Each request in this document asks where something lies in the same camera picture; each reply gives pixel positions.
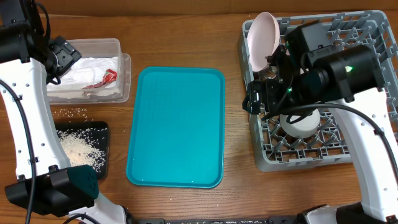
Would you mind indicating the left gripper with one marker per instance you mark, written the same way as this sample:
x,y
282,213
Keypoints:
x,y
67,55

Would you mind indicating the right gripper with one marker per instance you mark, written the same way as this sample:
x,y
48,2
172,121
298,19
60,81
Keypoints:
x,y
273,102

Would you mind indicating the large pink plate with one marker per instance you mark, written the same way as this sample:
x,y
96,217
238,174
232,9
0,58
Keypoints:
x,y
263,39

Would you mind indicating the white napkin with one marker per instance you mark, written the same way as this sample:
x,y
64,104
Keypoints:
x,y
85,72

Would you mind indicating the red snack wrapper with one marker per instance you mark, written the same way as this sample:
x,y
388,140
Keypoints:
x,y
109,77

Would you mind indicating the grey bowl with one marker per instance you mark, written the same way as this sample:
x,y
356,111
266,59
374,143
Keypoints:
x,y
303,128

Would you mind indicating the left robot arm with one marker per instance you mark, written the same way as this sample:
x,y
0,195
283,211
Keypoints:
x,y
47,184

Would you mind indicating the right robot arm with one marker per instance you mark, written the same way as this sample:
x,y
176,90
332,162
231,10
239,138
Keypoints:
x,y
313,74

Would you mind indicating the grey dishwasher rack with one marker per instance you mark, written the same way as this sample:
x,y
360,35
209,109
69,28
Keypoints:
x,y
274,149

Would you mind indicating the clear plastic bin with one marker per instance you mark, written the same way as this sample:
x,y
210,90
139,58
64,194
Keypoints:
x,y
99,48

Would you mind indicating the scattered rice grains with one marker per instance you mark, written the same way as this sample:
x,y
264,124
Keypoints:
x,y
70,115

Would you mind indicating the black plastic tray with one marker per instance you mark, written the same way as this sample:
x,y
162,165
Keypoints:
x,y
103,131

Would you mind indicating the pile of white rice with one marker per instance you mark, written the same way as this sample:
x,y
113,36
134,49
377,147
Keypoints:
x,y
82,148

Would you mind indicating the teal serving tray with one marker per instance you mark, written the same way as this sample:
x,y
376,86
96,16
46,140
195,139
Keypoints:
x,y
177,133

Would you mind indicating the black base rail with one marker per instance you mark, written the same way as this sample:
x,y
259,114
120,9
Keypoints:
x,y
270,220

